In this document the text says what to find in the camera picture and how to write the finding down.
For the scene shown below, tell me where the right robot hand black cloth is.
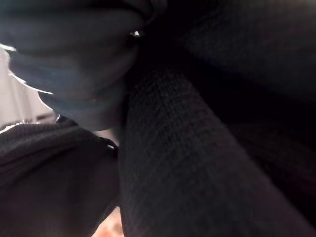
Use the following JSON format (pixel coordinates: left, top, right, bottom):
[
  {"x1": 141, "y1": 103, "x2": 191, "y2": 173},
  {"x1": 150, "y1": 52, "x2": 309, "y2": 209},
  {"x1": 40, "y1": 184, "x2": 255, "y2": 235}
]
[{"x1": 0, "y1": 0, "x2": 316, "y2": 237}]

